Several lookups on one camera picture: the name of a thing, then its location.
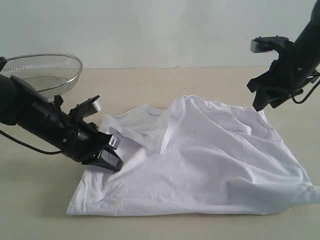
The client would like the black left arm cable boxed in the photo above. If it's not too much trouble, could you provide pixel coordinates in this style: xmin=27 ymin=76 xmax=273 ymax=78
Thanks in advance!
xmin=0 ymin=129 xmax=62 ymax=155

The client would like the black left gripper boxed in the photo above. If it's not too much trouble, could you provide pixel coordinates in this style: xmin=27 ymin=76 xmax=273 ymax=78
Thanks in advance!
xmin=58 ymin=117 xmax=123 ymax=172

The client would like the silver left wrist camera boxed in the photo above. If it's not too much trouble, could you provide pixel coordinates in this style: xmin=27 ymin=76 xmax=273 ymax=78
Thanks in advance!
xmin=68 ymin=95 xmax=102 ymax=122

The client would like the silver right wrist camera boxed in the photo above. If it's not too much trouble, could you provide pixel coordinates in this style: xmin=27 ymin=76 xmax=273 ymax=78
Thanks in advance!
xmin=250 ymin=35 xmax=293 ymax=56

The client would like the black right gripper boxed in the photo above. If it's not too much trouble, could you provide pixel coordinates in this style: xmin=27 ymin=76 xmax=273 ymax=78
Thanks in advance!
xmin=246 ymin=59 xmax=308 ymax=112

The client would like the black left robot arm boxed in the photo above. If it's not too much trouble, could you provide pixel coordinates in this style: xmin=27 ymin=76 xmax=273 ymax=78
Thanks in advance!
xmin=0 ymin=75 xmax=123 ymax=172

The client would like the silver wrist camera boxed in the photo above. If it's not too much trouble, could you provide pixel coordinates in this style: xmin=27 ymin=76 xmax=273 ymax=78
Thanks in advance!
xmin=68 ymin=95 xmax=102 ymax=122
xmin=250 ymin=35 xmax=293 ymax=56

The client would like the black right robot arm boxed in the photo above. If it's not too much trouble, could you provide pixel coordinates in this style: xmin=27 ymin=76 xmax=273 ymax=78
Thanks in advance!
xmin=247 ymin=1 xmax=320 ymax=112

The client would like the metal wire mesh basket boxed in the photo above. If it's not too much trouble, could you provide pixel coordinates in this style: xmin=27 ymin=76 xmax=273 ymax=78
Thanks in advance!
xmin=0 ymin=53 xmax=83 ymax=99

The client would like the white t-shirt red logo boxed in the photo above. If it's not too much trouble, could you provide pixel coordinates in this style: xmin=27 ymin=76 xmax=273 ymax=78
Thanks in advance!
xmin=67 ymin=95 xmax=320 ymax=216

